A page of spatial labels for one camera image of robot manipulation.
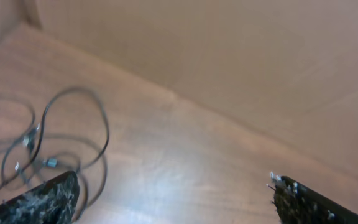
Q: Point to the brown cardboard panel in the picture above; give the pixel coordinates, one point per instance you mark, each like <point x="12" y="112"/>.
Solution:
<point x="287" y="68"/>

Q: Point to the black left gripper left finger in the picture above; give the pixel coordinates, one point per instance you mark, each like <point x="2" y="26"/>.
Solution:
<point x="53" y="202"/>

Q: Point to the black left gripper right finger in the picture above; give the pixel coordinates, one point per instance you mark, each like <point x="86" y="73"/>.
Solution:
<point x="295" y="203"/>

